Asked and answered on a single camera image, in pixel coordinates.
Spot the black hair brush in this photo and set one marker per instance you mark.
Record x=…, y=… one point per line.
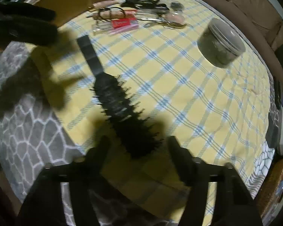
x=113, y=98

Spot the pink puff in clear case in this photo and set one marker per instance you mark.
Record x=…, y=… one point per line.
x=176, y=17

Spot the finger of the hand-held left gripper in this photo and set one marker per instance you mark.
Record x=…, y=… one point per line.
x=26, y=29
x=26, y=10

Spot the yellow plaid cloth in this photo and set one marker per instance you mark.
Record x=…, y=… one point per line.
x=179, y=87

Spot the clear bag with black pieces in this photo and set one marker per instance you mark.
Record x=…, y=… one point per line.
x=176, y=5

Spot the small red box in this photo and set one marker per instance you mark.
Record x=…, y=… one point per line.
x=120, y=23

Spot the clear round plastic jar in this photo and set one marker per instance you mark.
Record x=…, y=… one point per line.
x=220, y=44

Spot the wicker basket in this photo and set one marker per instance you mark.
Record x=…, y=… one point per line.
x=272, y=186

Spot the black remote control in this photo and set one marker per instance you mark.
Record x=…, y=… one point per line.
x=277, y=94

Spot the pink tube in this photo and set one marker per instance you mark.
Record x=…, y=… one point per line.
x=123, y=30

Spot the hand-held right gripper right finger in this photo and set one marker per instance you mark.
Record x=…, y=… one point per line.
x=176, y=150

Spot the brown sofa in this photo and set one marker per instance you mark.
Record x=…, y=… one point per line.
x=250, y=4

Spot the silver scissors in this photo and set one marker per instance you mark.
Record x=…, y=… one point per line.
x=153, y=17

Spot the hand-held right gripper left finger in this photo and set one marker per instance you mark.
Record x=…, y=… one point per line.
x=101, y=150

